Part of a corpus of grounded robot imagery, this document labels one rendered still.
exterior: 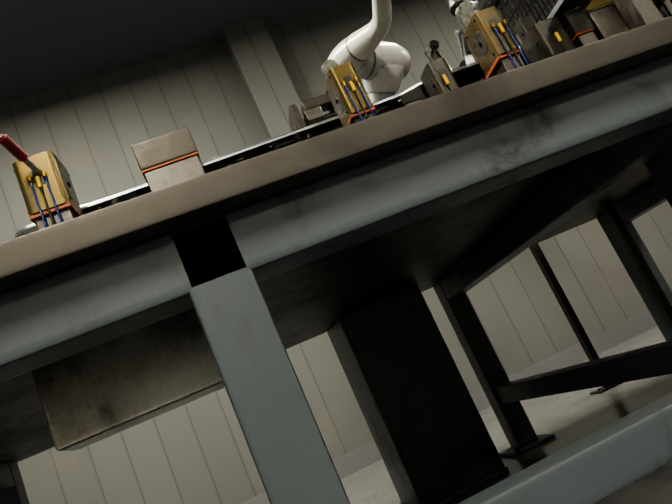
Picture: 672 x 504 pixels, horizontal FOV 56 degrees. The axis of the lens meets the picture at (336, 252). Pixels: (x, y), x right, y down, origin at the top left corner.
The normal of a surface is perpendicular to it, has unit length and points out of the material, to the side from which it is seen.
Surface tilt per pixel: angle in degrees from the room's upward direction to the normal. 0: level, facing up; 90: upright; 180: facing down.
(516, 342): 90
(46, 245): 90
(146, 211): 90
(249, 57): 90
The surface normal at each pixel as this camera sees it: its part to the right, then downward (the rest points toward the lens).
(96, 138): 0.13, -0.29
